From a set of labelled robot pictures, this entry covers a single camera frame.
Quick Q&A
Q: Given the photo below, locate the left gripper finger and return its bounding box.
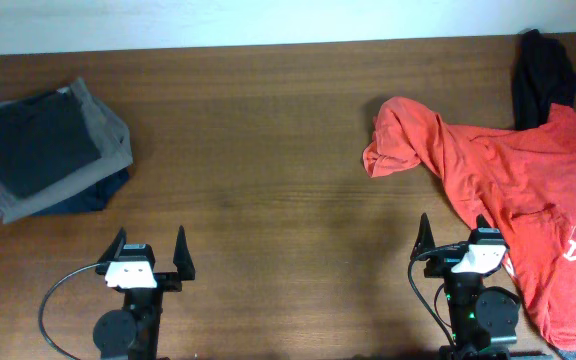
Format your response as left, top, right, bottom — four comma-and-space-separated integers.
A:
173, 226, 196, 281
97, 228, 127, 264

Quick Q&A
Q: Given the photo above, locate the orange printed t-shirt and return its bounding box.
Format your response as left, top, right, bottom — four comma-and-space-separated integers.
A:
363, 97, 576, 350

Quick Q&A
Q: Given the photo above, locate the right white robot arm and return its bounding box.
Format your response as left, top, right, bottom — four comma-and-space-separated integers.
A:
407, 214, 520, 360

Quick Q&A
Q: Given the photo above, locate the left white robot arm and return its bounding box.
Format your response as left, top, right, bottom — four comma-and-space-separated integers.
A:
93, 227, 196, 360

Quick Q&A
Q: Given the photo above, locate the folded light grey shirt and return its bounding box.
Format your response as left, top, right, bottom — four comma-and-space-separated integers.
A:
0, 78, 133, 223

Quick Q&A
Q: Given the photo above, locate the folded navy blue shirt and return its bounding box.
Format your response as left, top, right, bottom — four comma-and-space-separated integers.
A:
34, 169, 130, 216

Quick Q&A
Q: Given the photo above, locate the grey heathered garment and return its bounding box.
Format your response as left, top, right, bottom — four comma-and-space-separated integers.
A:
554, 348, 576, 360

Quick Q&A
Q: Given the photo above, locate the black garment on table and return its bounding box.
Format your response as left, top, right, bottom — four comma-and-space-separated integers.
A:
511, 29, 576, 131

